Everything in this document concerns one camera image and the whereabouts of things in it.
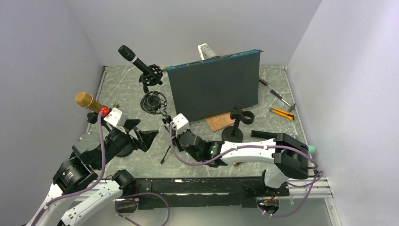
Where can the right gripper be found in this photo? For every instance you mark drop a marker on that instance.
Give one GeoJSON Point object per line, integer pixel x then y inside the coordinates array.
{"type": "Point", "coordinates": [179, 136]}

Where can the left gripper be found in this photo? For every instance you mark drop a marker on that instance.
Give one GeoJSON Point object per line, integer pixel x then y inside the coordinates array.
{"type": "Point", "coordinates": [145, 137]}

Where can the black tripod shock mount stand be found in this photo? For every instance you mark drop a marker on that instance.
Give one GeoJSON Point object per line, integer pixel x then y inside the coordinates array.
{"type": "Point", "coordinates": [154, 103]}

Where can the mint green microphone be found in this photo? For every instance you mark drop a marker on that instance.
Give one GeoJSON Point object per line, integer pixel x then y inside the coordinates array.
{"type": "Point", "coordinates": [311, 149]}

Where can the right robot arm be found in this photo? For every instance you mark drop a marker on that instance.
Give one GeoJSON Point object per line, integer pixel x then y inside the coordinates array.
{"type": "Point", "coordinates": [288, 157]}

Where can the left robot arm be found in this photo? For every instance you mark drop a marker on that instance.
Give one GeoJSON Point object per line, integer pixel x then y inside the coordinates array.
{"type": "Point", "coordinates": [76, 193]}

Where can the black microphone white band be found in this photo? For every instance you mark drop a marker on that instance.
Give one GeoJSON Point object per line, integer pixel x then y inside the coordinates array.
{"type": "Point", "coordinates": [130, 56]}

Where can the wooden board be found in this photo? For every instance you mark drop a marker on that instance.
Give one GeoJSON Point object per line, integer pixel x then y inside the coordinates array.
{"type": "Point", "coordinates": [220, 121]}

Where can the dark grey upright board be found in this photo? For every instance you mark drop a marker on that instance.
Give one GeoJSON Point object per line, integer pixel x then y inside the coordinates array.
{"type": "Point", "coordinates": [206, 88]}

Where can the yellow utility knife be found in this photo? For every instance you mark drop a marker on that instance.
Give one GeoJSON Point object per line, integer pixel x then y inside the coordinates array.
{"type": "Point", "coordinates": [282, 113]}

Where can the small black hammer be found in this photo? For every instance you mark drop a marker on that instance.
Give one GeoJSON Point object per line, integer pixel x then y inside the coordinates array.
{"type": "Point", "coordinates": [291, 106]}

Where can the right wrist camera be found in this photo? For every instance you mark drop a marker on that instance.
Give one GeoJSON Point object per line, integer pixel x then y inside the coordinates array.
{"type": "Point", "coordinates": [181, 124]}

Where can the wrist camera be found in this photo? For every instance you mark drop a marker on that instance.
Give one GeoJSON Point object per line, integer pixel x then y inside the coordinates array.
{"type": "Point", "coordinates": [114, 117]}
{"type": "Point", "coordinates": [181, 124]}

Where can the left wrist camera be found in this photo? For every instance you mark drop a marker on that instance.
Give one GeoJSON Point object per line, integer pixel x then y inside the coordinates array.
{"type": "Point", "coordinates": [114, 117]}

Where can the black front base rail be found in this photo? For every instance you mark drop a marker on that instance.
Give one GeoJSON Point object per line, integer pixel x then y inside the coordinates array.
{"type": "Point", "coordinates": [203, 192]}

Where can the white bracket behind board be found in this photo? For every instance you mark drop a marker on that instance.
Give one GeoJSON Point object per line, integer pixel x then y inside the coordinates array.
{"type": "Point", "coordinates": [206, 52]}

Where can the black screwdriver handle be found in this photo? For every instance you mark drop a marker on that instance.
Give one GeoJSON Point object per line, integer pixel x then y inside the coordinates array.
{"type": "Point", "coordinates": [263, 82]}

